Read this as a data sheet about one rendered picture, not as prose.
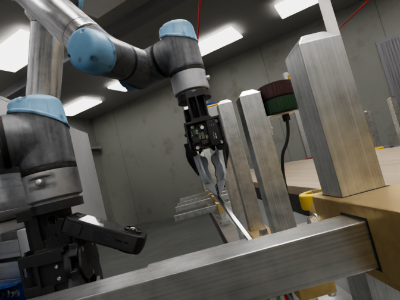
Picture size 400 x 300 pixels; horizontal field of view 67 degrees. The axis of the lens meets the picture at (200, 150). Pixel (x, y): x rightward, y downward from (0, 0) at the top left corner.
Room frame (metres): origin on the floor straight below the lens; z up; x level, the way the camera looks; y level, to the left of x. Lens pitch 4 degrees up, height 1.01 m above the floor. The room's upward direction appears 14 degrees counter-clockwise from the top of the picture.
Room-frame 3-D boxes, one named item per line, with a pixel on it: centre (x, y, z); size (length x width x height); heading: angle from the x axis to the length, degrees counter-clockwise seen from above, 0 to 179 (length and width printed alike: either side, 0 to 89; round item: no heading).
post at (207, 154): (1.75, -0.04, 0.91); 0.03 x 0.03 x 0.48; 3
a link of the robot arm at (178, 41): (0.62, -0.01, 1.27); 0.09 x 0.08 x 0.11; 64
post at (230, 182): (1.01, -0.07, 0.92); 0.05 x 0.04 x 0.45; 3
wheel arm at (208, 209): (1.71, 0.01, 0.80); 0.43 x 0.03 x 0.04; 93
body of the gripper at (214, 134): (0.61, -0.01, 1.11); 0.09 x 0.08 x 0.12; 3
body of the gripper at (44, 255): (0.44, 0.23, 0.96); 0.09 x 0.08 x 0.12; 93
